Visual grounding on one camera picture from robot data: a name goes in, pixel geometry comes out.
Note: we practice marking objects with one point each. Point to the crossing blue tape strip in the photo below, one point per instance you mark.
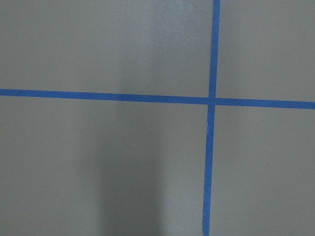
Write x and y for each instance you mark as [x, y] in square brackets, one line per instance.
[209, 148]

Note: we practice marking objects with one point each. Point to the long blue tape strip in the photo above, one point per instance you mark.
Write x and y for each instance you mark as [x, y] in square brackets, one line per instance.
[159, 99]

